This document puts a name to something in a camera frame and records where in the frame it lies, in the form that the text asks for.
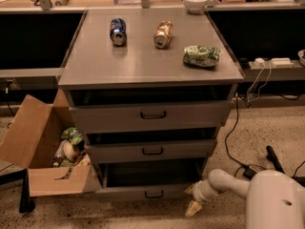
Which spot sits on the black stand leg right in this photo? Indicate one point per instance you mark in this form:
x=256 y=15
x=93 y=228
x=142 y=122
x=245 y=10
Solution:
x=275 y=161

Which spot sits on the grey bottom drawer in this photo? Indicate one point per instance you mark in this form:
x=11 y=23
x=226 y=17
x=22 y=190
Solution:
x=148 y=180

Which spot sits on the grey top drawer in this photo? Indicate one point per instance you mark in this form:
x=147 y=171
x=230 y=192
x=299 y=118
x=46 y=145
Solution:
x=150 y=117

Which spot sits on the black power adapter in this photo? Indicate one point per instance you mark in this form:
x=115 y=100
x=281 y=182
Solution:
x=249 y=173

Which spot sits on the green chip bag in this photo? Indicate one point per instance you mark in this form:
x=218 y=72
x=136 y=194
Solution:
x=201 y=56

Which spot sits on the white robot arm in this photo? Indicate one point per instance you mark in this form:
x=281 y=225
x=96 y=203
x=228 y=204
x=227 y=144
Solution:
x=273 y=199

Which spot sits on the black stand leg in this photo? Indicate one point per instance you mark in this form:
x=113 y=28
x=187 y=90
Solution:
x=26 y=204
x=275 y=161

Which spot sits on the white bowl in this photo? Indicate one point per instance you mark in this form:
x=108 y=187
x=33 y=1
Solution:
x=195 y=6

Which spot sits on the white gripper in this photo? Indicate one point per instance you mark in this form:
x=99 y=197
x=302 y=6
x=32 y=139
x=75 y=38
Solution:
x=200 y=192

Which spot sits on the black stand leg left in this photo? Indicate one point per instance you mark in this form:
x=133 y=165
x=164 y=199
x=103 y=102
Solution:
x=26 y=204

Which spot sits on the green snack bag in box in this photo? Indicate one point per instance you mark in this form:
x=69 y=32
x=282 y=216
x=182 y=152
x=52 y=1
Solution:
x=72 y=135

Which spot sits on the grey drawer cabinet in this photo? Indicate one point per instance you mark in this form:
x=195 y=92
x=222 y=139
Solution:
x=100 y=73

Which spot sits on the grey drawer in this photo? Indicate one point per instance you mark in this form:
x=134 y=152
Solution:
x=148 y=180
x=146 y=151
x=150 y=117

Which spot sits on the orange soda can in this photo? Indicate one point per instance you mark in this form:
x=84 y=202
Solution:
x=163 y=35

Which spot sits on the grey middle drawer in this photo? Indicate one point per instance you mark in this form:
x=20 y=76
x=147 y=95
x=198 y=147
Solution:
x=146 y=151

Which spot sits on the brown cardboard box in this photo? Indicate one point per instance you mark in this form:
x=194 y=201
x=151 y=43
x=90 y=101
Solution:
x=31 y=141

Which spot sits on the white power strip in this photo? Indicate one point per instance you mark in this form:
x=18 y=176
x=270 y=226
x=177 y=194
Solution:
x=277 y=63

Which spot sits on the white round object in box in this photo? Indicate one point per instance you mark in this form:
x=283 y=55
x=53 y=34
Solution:
x=71 y=151

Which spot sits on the blue soda can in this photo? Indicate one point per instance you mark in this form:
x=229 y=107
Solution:
x=118 y=32

